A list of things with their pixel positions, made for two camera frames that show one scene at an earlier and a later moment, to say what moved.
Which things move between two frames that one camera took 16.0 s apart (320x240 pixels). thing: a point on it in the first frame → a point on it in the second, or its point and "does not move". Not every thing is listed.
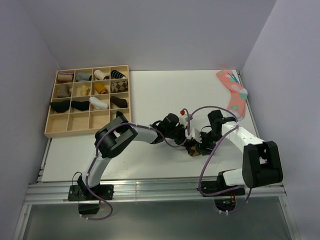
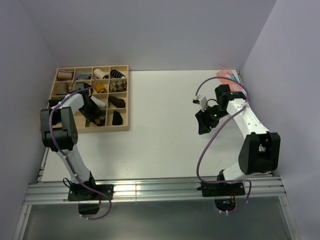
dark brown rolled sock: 120,103 does not move
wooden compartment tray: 84,100 does not move
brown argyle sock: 193,151 → 100,122
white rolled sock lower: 98,103 does not move
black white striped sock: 116,74 does not move
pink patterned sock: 237,102 does not move
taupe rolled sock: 63,90 does not move
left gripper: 183,138 → 91,116
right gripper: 202,146 → 204,122
